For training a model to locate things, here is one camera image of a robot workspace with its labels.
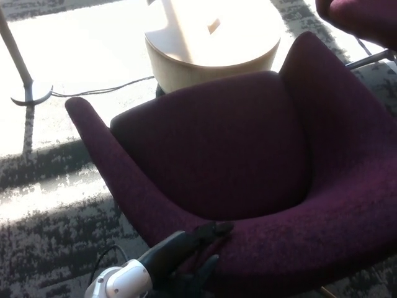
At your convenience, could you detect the purple upholstered armchair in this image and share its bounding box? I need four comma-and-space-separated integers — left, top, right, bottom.
65, 30, 397, 298

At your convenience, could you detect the floor lamp with round base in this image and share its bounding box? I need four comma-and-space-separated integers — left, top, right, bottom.
0, 6, 54, 107

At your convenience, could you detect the purple chair with chrome legs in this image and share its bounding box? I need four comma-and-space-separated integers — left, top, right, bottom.
314, 0, 397, 70

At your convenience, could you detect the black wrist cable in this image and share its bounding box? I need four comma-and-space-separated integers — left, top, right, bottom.
85, 244, 130, 287

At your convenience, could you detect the round light wooden side table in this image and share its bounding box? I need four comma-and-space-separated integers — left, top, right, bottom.
144, 0, 282, 94

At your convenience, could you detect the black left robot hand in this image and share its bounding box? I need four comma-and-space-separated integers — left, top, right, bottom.
138, 221, 235, 298

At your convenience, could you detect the thin black floor cable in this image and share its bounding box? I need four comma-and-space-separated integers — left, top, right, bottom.
50, 75, 155, 97

